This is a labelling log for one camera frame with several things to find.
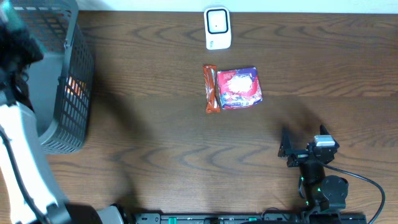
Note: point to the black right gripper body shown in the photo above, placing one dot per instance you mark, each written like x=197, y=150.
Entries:
x=302, y=155

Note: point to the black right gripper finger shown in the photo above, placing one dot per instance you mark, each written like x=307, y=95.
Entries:
x=285, y=148
x=323, y=130

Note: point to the red purple pad packet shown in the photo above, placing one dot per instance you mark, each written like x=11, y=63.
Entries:
x=239, y=88

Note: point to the red snack bar wrapper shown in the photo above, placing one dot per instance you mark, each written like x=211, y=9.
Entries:
x=212, y=105

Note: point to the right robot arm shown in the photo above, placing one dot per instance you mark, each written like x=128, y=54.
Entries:
x=325, y=194

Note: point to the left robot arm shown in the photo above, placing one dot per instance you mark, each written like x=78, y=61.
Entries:
x=34, y=195

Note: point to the white barcode scanner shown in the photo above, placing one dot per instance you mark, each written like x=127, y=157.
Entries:
x=217, y=28

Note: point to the grey plastic mesh basket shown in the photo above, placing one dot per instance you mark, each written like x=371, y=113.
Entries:
x=60, y=84

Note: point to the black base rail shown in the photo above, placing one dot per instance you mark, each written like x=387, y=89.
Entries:
x=277, y=218

